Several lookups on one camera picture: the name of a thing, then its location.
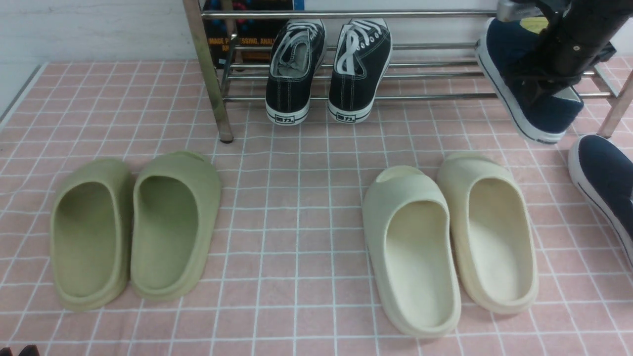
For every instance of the black canvas sneaker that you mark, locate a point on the black canvas sneaker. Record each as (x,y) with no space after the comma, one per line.
(297,53)
(361,59)

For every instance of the black canvas sneaker left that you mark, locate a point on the black canvas sneaker left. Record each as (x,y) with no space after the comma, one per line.
(297,53)

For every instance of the green slide slipper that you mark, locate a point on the green slide slipper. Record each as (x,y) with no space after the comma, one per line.
(91,222)
(176,201)

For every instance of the dark book behind rack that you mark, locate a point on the dark book behind rack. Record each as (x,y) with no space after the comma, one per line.
(250,32)

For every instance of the green slide slipper right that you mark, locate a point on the green slide slipper right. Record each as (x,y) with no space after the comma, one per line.
(176,201)

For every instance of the cream slide slipper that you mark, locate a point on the cream slide slipper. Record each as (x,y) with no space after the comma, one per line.
(406,224)
(491,233)

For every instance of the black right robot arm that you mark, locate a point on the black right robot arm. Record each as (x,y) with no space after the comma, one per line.
(541,65)

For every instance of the cream slide slipper right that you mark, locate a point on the cream slide slipper right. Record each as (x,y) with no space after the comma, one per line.
(491,233)

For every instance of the green slide slipper left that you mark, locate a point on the green slide slipper left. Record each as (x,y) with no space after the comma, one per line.
(91,222)

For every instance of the steel shoe rack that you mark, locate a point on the steel shoe rack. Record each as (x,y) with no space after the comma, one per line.
(218,89)

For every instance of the navy slip-on shoe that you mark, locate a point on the navy slip-on shoe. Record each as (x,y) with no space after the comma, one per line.
(604,175)
(546,121)

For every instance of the black canvas sneaker right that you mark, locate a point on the black canvas sneaker right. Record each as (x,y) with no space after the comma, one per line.
(361,59)

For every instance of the cream slide slipper left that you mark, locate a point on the cream slide slipper left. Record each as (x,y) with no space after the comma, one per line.
(406,224)

